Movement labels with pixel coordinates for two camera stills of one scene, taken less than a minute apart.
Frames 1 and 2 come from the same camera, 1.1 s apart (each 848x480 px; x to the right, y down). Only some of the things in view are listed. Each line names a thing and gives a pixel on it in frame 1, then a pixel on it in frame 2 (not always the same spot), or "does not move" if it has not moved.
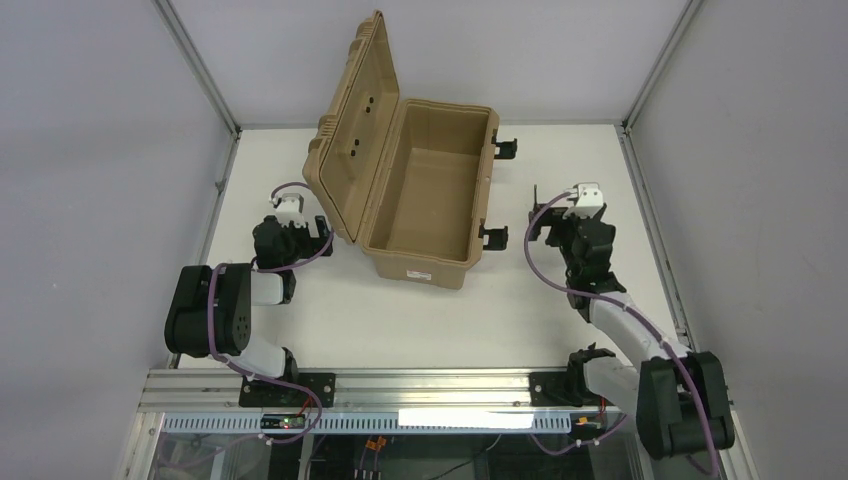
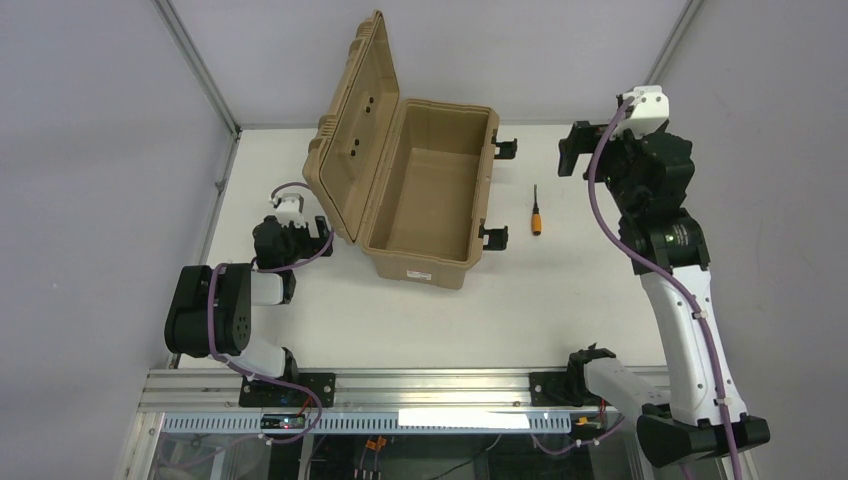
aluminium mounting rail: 373,392 does not move
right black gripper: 559,221 -> 577,147
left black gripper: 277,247 does not move
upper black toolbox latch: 507,149 does not move
